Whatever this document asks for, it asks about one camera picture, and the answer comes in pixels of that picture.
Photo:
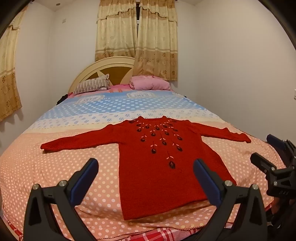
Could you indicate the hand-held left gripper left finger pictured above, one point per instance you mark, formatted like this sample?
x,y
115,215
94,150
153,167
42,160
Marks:
x,y
84,183

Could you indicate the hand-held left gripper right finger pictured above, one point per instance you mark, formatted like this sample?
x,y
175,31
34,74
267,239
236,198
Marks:
x,y
205,183

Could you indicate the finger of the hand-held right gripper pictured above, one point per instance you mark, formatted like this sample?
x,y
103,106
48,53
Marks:
x,y
262,162
276,142

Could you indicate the red knitted sweater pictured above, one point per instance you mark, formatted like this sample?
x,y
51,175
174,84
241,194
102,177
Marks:
x,y
150,173

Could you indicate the person's right forearm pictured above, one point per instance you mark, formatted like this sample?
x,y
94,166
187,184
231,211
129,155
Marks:
x,y
283,215

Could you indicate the red plaid mattress cover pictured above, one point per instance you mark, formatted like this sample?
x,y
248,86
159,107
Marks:
x,y
161,235

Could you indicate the polka-dot bed sheet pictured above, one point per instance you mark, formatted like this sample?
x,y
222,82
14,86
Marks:
x,y
69,111

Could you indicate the black cloth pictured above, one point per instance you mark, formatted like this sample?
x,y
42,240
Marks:
x,y
63,98

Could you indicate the striped pillow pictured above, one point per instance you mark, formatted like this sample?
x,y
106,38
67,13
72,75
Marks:
x,y
90,87

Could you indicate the pink pillow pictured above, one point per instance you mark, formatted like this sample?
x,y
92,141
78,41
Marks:
x,y
148,83

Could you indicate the cream wooden headboard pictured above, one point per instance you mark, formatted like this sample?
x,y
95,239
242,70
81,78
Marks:
x,y
92,67

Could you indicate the beige floral curtain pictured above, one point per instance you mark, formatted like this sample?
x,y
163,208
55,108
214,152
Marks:
x,y
157,41
115,30
9,76

